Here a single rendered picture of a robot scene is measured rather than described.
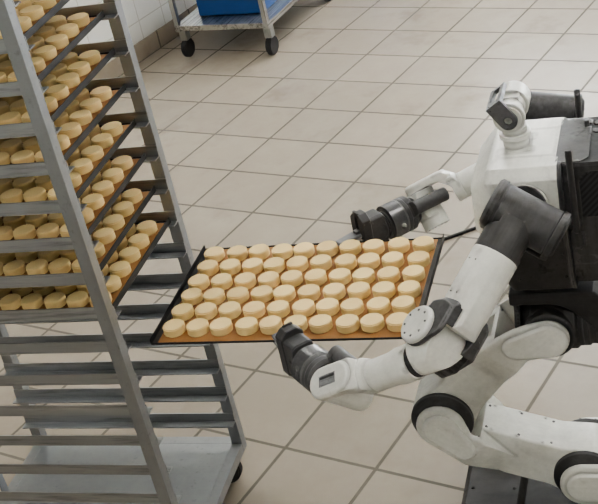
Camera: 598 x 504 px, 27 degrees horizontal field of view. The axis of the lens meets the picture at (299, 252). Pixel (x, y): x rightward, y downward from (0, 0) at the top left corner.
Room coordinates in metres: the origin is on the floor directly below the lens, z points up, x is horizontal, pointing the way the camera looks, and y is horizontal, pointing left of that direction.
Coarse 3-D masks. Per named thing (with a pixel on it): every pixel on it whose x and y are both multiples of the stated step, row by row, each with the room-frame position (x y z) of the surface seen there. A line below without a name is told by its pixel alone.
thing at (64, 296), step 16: (144, 224) 2.73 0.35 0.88; (160, 224) 2.75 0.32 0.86; (128, 240) 2.67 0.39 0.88; (144, 240) 2.66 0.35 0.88; (112, 256) 2.61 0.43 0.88; (128, 256) 2.59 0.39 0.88; (112, 272) 2.54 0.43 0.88; (128, 272) 2.54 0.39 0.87; (16, 288) 2.56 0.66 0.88; (32, 288) 2.55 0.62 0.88; (48, 288) 2.54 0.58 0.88; (64, 288) 2.51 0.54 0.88; (80, 288) 2.50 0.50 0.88; (112, 288) 2.47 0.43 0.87; (0, 304) 2.51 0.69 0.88; (16, 304) 2.50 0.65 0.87; (32, 304) 2.48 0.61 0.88; (48, 304) 2.46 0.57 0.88; (64, 304) 2.47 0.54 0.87; (80, 304) 2.44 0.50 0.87
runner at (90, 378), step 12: (0, 384) 2.49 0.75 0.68; (12, 384) 2.48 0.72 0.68; (24, 384) 2.47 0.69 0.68; (36, 384) 2.46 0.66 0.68; (48, 384) 2.45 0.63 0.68; (60, 384) 2.44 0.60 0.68; (72, 384) 2.43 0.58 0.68; (84, 384) 2.42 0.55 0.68; (96, 384) 2.40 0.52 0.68; (108, 384) 2.39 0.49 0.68
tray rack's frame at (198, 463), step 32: (32, 448) 2.96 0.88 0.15; (64, 448) 2.93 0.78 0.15; (96, 448) 2.89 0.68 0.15; (128, 448) 2.86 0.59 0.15; (160, 448) 2.82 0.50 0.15; (192, 448) 2.79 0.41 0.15; (224, 448) 2.76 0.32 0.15; (0, 480) 2.78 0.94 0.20; (32, 480) 2.82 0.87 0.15; (64, 480) 2.78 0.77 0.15; (96, 480) 2.75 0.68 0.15; (128, 480) 2.72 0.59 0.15; (192, 480) 2.65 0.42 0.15; (224, 480) 2.62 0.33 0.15
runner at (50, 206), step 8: (48, 200) 2.39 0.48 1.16; (56, 200) 2.39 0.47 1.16; (0, 208) 2.43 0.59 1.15; (8, 208) 2.43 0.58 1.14; (16, 208) 2.42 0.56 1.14; (24, 208) 2.41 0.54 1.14; (32, 208) 2.41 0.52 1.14; (40, 208) 2.40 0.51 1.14; (48, 208) 2.39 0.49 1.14; (56, 208) 2.39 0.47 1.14; (0, 216) 2.44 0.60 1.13
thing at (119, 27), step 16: (112, 0) 2.76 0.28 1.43; (112, 32) 2.77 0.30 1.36; (128, 32) 2.78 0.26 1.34; (128, 64) 2.77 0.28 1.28; (144, 96) 2.77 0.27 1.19; (144, 128) 2.77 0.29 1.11; (160, 144) 2.78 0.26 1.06; (160, 160) 2.76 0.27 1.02; (160, 176) 2.77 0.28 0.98; (176, 208) 2.77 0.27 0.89; (176, 224) 2.76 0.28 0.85; (176, 240) 2.77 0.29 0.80; (192, 256) 2.78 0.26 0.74; (208, 352) 2.77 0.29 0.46; (224, 368) 2.78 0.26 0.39; (224, 384) 2.76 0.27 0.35; (240, 432) 2.77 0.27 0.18
